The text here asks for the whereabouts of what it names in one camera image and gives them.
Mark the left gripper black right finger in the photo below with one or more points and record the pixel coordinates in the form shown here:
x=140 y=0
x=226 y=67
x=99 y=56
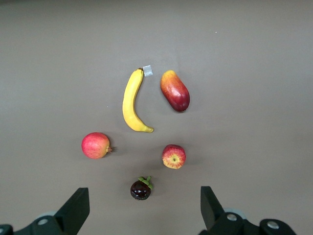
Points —
x=210 y=208

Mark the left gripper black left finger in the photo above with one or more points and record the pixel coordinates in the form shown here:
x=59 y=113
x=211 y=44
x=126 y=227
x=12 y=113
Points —
x=73 y=210

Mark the red yellow apple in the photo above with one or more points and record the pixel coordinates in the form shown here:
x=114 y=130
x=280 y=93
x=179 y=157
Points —
x=173 y=156

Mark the yellow banana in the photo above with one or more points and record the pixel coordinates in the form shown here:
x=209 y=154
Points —
x=128 y=105

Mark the red apple on right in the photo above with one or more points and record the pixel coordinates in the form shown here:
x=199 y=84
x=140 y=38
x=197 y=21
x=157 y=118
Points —
x=95 y=145

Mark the dark purple mangosteen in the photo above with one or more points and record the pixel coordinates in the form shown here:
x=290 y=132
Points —
x=140 y=191

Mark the red yellow mango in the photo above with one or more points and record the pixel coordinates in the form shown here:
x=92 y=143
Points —
x=174 y=93

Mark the small grey tape piece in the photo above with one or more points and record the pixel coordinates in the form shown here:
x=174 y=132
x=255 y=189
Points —
x=147 y=71

